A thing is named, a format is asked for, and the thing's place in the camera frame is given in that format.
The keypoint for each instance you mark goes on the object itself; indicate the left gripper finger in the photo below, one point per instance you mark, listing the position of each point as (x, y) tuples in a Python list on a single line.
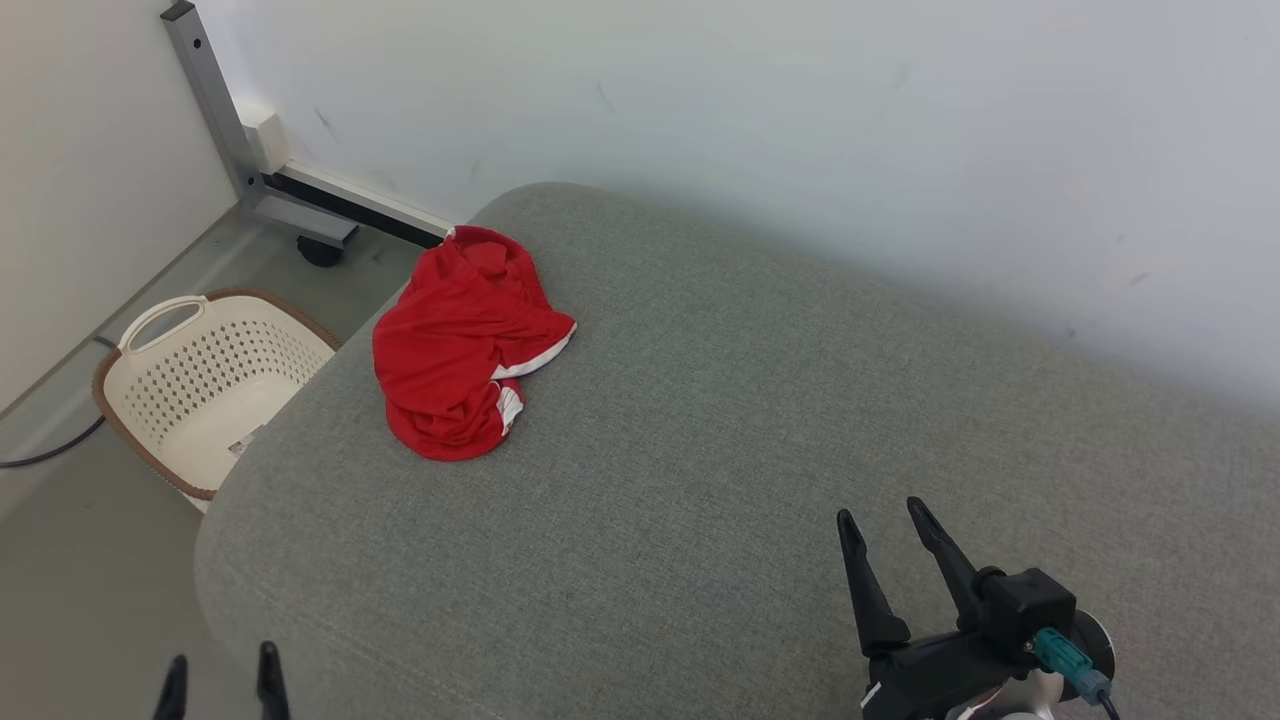
[(272, 690), (172, 695)]

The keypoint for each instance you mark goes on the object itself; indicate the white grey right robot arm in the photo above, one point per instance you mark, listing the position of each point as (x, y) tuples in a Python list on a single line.
[(1020, 702)]

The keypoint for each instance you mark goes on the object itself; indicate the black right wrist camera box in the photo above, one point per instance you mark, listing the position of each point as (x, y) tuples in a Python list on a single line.
[(1025, 605)]

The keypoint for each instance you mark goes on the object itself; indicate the small white block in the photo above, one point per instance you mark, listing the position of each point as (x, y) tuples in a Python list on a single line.
[(265, 135)]

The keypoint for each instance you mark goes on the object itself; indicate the cream laundry basket brown rim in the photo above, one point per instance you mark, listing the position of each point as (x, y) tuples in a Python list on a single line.
[(220, 390)]

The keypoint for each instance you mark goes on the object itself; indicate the grey metal frame post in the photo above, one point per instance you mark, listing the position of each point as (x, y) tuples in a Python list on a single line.
[(215, 100)]

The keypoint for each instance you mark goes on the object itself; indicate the black caster wheel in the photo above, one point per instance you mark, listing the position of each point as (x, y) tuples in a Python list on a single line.
[(320, 252)]

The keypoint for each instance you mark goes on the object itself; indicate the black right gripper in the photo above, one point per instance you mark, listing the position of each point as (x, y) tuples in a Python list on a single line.
[(930, 680)]

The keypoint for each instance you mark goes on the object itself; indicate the white and black rail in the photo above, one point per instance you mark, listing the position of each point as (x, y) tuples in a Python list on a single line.
[(370, 205)]

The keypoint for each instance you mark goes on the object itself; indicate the red shorts with white stripes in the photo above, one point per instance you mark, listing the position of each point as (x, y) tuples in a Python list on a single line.
[(440, 340)]

